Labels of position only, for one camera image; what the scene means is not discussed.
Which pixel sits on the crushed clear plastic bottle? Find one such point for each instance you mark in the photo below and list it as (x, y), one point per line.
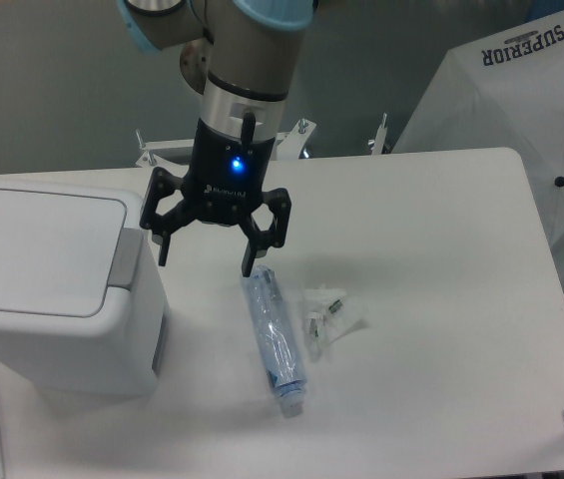
(275, 339)

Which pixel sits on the white mounting bracket with bolts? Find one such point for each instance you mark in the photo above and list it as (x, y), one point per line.
(290, 145)

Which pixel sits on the crumpled clear plastic bag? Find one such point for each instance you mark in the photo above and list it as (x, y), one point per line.
(327, 315)

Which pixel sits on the white push-top trash can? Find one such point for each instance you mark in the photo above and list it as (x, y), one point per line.
(82, 305)

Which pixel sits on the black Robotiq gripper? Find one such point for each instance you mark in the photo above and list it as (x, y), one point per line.
(223, 185)

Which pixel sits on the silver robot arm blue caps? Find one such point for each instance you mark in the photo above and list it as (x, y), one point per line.
(254, 51)

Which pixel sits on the white Superior umbrella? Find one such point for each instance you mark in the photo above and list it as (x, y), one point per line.
(505, 90)

